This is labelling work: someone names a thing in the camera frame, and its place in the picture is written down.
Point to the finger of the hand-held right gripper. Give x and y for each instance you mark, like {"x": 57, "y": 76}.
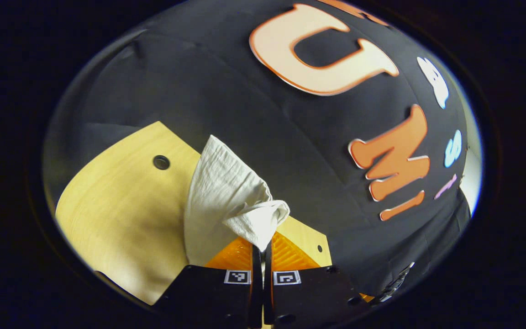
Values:
{"x": 395, "y": 281}

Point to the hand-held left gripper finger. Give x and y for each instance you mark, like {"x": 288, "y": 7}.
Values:
{"x": 267, "y": 274}
{"x": 256, "y": 274}

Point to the white jeans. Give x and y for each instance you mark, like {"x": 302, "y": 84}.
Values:
{"x": 217, "y": 183}

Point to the black backdrop cloth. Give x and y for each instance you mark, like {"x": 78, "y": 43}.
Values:
{"x": 244, "y": 91}

